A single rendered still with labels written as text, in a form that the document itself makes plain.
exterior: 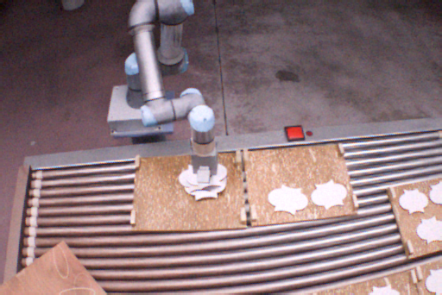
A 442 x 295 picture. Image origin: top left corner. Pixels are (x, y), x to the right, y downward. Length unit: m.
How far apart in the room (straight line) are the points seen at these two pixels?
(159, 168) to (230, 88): 1.83
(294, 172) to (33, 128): 2.37
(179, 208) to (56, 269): 0.55
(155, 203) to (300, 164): 0.57
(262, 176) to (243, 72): 2.01
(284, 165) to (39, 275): 1.05
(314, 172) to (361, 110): 1.78
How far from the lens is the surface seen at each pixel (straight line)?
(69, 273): 1.56
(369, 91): 3.78
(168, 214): 1.73
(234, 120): 3.36
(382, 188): 1.89
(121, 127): 2.09
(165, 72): 2.01
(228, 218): 1.71
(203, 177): 1.68
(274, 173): 1.84
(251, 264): 1.63
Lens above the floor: 2.35
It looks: 47 degrees down
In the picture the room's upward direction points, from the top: 2 degrees counter-clockwise
